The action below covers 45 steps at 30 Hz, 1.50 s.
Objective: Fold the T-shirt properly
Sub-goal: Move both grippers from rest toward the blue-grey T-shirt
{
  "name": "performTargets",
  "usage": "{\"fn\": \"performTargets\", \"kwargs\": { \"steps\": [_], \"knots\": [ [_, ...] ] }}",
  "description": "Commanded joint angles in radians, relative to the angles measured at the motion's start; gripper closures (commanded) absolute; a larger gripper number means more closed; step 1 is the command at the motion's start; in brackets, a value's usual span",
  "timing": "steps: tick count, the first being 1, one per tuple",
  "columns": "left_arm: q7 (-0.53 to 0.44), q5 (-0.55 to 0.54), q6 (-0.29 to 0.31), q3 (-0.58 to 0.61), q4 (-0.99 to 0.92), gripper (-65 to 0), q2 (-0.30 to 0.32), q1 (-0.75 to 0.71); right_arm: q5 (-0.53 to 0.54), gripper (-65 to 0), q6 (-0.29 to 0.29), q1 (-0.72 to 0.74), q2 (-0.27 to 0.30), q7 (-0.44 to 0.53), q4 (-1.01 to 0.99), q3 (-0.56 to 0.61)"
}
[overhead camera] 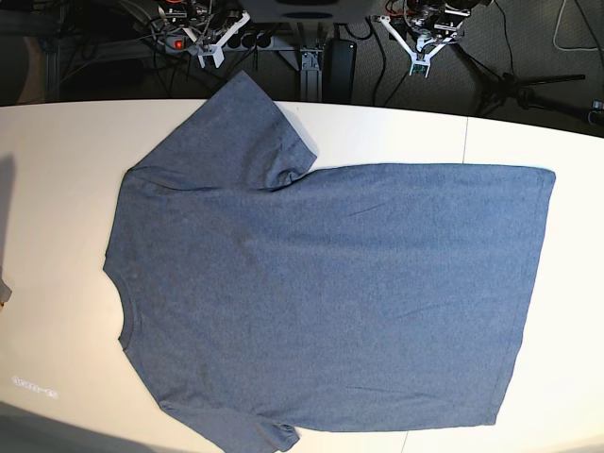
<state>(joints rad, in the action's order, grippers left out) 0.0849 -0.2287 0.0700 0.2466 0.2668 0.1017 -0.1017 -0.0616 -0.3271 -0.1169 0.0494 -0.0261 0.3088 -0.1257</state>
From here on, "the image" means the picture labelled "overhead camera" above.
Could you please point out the blue T-shirt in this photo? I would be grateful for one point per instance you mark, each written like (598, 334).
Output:
(261, 295)

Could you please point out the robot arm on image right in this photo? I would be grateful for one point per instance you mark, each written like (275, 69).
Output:
(438, 19)

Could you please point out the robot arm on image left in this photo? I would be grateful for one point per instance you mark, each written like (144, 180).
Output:
(200, 14)

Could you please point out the black power adapter brick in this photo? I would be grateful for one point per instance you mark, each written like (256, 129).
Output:
(338, 71)

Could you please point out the grey object at table edge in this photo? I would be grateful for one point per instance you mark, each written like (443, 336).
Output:
(5, 292)

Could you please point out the aluminium frame post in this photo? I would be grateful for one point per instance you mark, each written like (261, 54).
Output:
(311, 43)

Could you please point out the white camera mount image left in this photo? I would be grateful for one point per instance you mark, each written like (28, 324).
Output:
(206, 47)

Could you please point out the grey base camera housing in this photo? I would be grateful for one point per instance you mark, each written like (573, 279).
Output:
(332, 11)

